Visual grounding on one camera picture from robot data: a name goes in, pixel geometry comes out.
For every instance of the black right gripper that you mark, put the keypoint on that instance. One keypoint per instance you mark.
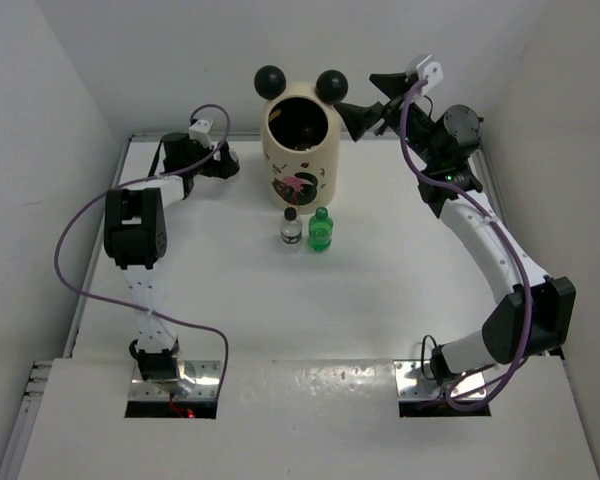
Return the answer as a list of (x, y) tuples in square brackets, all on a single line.
[(359, 119)]

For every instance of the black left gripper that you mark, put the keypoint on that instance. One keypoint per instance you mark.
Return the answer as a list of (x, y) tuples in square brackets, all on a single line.
[(219, 168)]

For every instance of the green plastic bottle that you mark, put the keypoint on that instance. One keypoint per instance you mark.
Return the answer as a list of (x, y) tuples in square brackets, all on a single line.
[(320, 230)]

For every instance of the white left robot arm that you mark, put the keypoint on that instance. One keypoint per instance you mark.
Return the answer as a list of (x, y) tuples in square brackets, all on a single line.
[(135, 236)]

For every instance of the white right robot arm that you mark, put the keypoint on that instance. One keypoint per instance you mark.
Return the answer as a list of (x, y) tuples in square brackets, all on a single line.
[(533, 308)]

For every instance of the cream bin with black ears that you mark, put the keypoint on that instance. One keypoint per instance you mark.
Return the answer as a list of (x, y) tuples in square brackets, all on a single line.
[(300, 137)]

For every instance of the blue label clear bottle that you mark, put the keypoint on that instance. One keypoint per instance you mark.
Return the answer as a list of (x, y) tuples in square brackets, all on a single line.
[(290, 230)]

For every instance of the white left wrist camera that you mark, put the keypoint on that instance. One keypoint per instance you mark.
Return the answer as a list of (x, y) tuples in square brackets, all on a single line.
[(200, 132)]

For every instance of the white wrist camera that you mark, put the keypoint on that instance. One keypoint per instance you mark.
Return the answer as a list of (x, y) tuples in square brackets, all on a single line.
[(427, 70), (200, 132)]

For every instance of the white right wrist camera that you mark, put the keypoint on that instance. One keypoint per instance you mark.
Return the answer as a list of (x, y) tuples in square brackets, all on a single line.
[(427, 70)]

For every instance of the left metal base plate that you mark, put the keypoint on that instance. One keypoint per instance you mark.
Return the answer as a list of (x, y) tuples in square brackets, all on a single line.
[(196, 381)]

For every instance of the metal base plate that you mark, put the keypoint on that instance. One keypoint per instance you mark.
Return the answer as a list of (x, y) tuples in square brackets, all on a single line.
[(415, 383), (196, 381)]

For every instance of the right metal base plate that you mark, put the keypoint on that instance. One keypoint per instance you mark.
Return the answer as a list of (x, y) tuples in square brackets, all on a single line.
[(415, 383)]

